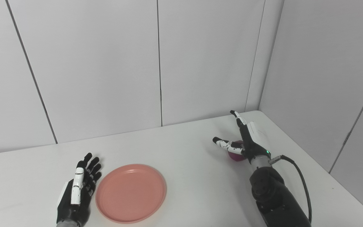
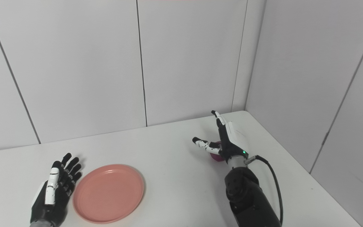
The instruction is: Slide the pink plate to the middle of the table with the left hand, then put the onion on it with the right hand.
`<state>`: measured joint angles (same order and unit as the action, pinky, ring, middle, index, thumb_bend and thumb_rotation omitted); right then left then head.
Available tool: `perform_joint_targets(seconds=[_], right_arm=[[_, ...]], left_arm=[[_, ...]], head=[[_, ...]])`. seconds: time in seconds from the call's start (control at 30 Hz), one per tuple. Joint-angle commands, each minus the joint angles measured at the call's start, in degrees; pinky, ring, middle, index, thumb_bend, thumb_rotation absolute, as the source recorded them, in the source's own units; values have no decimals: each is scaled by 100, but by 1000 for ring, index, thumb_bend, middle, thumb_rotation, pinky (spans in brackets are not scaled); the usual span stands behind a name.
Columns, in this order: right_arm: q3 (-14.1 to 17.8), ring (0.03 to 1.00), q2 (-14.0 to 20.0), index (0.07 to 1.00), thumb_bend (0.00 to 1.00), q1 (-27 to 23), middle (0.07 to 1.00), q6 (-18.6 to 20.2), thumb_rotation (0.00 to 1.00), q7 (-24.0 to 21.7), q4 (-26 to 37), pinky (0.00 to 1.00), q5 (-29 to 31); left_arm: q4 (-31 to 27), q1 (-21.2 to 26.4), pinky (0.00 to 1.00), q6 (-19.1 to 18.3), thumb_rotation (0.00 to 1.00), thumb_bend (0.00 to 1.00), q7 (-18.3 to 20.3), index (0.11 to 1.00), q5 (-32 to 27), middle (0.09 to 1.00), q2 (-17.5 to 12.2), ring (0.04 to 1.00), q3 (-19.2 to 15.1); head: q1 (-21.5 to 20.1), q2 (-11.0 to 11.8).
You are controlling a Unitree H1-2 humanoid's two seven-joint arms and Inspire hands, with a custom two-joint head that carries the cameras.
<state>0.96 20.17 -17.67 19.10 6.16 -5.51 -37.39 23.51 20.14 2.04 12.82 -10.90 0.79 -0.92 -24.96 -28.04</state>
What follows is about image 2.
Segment pink round plate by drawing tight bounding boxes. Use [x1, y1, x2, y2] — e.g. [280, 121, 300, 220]
[72, 164, 145, 224]

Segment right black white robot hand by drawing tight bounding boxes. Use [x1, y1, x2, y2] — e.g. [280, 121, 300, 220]
[192, 110, 249, 165]

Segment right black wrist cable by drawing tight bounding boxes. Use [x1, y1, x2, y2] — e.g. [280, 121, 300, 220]
[244, 155, 284, 225]

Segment purple red onion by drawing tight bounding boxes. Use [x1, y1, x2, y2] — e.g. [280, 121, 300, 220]
[210, 141, 225, 162]

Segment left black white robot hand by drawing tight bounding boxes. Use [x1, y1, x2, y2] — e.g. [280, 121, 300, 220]
[30, 153, 83, 227]

